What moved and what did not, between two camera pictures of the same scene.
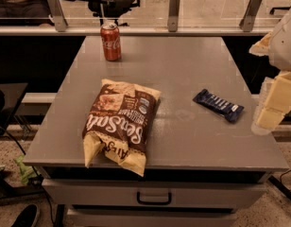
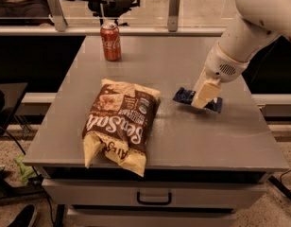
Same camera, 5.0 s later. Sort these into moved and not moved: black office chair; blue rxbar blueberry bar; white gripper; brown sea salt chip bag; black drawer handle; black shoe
Moved: blue rxbar blueberry bar; white gripper
Not moved: black shoe; brown sea salt chip bag; black drawer handle; black office chair
